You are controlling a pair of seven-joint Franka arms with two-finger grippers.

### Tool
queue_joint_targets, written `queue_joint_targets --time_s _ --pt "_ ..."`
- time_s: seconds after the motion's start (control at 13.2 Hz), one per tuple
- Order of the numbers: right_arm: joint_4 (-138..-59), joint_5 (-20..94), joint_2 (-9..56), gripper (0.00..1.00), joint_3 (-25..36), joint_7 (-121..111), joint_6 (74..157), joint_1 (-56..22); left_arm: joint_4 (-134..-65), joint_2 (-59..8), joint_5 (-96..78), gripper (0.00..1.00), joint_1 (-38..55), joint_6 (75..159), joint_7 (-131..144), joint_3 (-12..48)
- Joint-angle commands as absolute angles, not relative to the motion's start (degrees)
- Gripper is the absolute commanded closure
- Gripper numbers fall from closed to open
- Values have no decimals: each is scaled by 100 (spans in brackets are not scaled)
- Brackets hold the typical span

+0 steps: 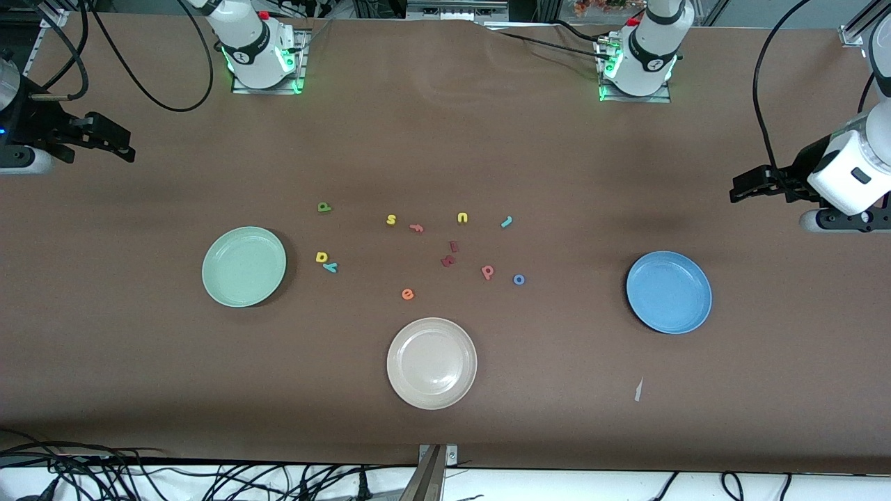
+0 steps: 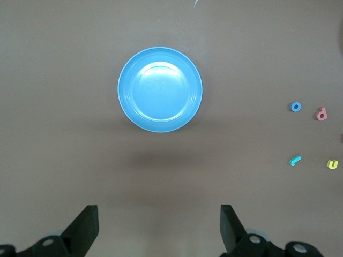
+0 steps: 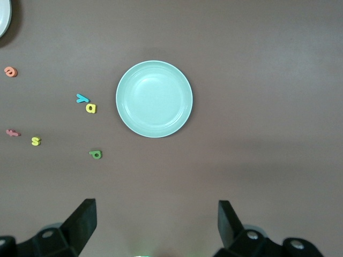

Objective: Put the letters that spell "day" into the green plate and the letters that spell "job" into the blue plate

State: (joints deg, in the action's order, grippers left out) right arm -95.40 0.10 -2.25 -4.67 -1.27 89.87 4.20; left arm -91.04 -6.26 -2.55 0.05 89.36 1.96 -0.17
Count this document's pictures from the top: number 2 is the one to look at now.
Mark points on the brown table cover sheet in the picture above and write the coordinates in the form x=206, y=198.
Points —
x=67, y=107

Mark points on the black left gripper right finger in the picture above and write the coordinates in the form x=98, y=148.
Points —
x=230, y=230

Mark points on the teal foam letter l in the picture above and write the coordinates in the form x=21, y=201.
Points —
x=294, y=161

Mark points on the salmon foam letter d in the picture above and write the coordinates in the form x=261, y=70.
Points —
x=323, y=110

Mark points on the blue plastic plate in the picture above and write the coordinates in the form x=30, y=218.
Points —
x=160, y=91

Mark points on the yellow foam letter u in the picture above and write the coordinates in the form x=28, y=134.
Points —
x=332, y=167

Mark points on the blue foam letter o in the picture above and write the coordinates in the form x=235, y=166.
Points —
x=291, y=107

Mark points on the white tape scrap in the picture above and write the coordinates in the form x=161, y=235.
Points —
x=195, y=3

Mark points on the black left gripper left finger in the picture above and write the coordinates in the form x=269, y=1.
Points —
x=83, y=227

